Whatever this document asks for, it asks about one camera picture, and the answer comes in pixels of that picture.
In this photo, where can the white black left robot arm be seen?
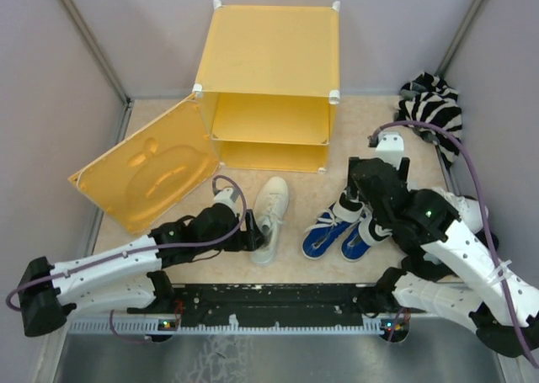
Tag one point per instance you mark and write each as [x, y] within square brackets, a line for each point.
[129, 277]

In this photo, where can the black sneaker lower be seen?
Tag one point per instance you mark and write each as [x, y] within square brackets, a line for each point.
[488, 244]

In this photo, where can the yellow cabinet door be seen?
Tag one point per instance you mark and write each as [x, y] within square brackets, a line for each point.
[149, 172]

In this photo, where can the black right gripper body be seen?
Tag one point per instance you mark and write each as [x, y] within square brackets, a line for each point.
[402, 172]

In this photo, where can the blue canvas shoe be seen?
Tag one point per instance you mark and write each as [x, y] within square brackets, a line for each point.
[354, 247]
[320, 236]

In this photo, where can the white sneaker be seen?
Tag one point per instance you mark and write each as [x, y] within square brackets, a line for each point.
[468, 209]
[269, 210]

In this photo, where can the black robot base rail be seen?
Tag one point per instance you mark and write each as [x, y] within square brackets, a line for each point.
[285, 310]

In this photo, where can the blue canvas shoe right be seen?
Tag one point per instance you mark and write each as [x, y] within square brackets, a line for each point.
[354, 247]

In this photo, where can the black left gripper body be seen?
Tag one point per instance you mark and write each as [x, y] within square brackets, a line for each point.
[237, 244]

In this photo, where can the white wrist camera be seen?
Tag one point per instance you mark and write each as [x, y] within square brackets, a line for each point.
[389, 147]
[228, 197]

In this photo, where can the black white canvas shoe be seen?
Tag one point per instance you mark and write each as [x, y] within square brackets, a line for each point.
[349, 207]
[371, 233]

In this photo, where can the black white canvas shoe right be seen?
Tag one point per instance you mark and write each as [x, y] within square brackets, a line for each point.
[371, 233]

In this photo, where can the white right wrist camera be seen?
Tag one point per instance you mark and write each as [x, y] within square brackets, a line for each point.
[389, 147]

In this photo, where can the black white striped cloth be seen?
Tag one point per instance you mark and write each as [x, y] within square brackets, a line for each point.
[431, 100]

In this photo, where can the yellow plastic shoe cabinet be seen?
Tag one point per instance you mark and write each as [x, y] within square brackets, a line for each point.
[268, 85]

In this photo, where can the blue canvas shoe left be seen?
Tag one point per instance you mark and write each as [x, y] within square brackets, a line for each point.
[320, 236]

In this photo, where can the black white canvas shoe left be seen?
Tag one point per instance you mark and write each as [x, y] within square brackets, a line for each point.
[349, 207]

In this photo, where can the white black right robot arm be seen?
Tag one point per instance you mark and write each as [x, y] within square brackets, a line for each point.
[499, 307]

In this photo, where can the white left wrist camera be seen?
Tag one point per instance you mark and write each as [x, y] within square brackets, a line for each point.
[228, 197]

